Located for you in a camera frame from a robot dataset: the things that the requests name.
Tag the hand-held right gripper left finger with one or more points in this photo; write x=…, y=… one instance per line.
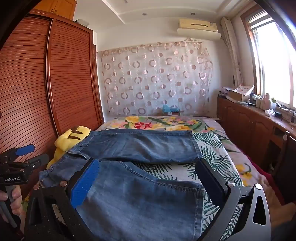
x=85, y=183

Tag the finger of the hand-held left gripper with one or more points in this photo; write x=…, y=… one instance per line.
x=24, y=150
x=38, y=160

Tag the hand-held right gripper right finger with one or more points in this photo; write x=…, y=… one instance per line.
x=209, y=183

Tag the blue denim pants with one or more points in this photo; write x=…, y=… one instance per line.
x=138, y=143

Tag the person's left hand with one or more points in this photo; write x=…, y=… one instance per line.
x=15, y=201

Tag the palm leaf floral bedsheet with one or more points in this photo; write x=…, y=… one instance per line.
x=208, y=153

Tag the yellow plush toy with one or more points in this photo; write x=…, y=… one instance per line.
x=64, y=141

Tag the red blanket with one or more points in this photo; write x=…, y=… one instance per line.
x=266, y=171

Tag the long wooden cabinet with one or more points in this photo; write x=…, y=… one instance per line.
x=245, y=125

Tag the beige floral blanket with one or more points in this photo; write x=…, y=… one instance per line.
x=272, y=208

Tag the brown slatted wooden wardrobe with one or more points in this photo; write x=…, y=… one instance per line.
x=69, y=81

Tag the dark wooden chair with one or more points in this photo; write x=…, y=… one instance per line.
x=289, y=162

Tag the blue plastic item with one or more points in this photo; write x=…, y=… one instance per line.
x=170, y=110

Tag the cardboard box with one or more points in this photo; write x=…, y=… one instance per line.
x=238, y=95

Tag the white tissue pack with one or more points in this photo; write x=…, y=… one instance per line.
x=269, y=113

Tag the floral paper bag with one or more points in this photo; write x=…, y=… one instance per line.
x=245, y=89

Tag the white bottle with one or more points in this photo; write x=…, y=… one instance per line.
x=268, y=100

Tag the circle patterned sheer curtain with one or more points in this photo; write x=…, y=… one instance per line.
x=150, y=78

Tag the tied beige window curtain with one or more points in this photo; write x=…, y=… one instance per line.
x=231, y=51

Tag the window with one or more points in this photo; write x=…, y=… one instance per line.
x=272, y=58

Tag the wooden overhead cabinet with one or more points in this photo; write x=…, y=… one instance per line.
x=60, y=8

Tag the wall air conditioner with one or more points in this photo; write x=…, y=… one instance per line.
x=197, y=29

